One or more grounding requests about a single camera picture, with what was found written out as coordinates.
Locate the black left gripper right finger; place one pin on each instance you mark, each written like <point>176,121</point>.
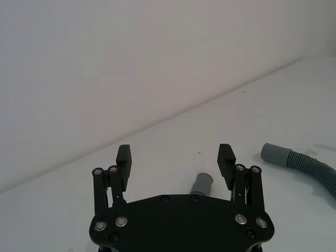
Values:
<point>226,165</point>

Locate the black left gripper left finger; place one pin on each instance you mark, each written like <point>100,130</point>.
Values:
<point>123,168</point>

